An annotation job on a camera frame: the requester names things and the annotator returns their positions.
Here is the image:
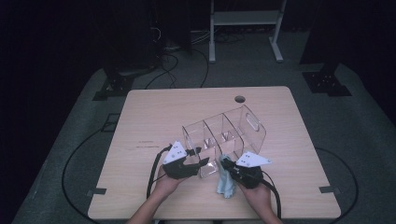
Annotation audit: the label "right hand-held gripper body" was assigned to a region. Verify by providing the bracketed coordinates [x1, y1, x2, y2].
[230, 150, 273, 189]

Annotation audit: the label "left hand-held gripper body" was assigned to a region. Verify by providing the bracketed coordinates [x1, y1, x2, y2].
[162, 140, 200, 180]

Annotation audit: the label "light blue cleaning cloth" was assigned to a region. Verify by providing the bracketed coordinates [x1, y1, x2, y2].
[216, 153, 237, 200]

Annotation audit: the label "clear acrylic divider rack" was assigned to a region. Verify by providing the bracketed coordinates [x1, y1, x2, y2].
[181, 104, 267, 179]

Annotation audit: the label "person's left hand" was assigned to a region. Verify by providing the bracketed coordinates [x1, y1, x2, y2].
[152, 166, 188, 202]

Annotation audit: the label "person's right hand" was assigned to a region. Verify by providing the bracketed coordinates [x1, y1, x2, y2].
[237, 181, 273, 218]

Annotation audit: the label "black tape strip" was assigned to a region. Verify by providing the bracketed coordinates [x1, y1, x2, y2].
[318, 185, 341, 194]
[86, 187, 107, 198]

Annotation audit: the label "black tape square outline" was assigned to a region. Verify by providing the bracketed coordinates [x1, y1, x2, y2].
[101, 112, 121, 133]

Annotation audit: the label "black metal stand base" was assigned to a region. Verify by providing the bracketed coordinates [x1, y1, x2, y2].
[302, 70, 353, 97]
[92, 73, 134, 102]

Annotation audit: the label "dark equipment tower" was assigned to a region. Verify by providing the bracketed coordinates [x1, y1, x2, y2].
[102, 0, 164, 71]

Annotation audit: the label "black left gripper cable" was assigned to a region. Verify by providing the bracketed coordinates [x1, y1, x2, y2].
[146, 143, 174, 200]

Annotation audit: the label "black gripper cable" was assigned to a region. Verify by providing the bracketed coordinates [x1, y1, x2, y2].
[261, 171, 283, 220]
[146, 143, 174, 200]

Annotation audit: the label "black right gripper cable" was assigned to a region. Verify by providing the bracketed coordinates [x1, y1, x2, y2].
[261, 171, 283, 220]

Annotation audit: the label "tangled black floor cables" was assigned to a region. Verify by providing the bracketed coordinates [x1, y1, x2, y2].
[143, 50, 180, 90]

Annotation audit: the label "curved black floor cable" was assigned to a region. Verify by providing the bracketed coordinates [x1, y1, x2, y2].
[186, 46, 210, 89]

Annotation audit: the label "long black floor cable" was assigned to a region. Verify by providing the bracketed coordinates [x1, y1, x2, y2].
[61, 127, 106, 224]
[314, 147, 360, 224]

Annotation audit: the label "white floor cables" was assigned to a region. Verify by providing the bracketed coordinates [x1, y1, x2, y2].
[190, 29, 213, 45]

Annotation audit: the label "white metal stand frame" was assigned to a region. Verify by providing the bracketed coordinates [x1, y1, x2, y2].
[208, 0, 288, 64]

